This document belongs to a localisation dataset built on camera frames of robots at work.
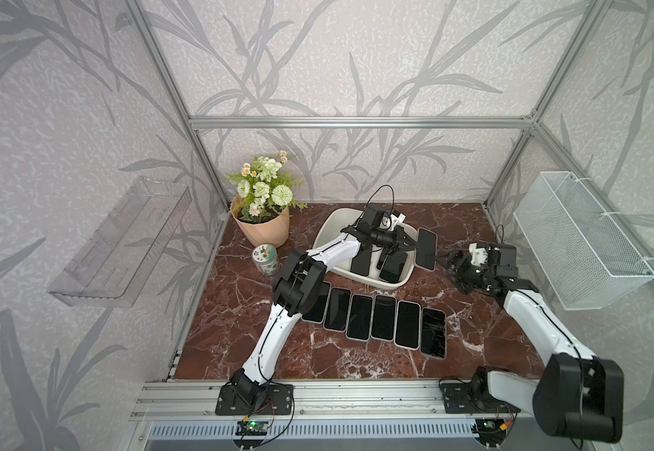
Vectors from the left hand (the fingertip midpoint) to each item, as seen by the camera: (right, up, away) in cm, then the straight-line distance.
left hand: (418, 247), depth 88 cm
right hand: (+6, -5, -3) cm, 8 cm away
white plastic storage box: (-17, -8, +11) cm, 21 cm away
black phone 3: (-6, -8, +11) cm, 15 cm away
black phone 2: (+4, -1, +4) cm, 6 cm away
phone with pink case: (-25, -10, -34) cm, 43 cm away
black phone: (-4, -24, -2) cm, 25 cm away
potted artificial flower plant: (-52, +12, +6) cm, 54 cm away
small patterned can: (-50, -4, +6) cm, 51 cm away
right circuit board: (+14, -46, -17) cm, 51 cm away
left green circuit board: (-47, -45, -17) cm, 67 cm away
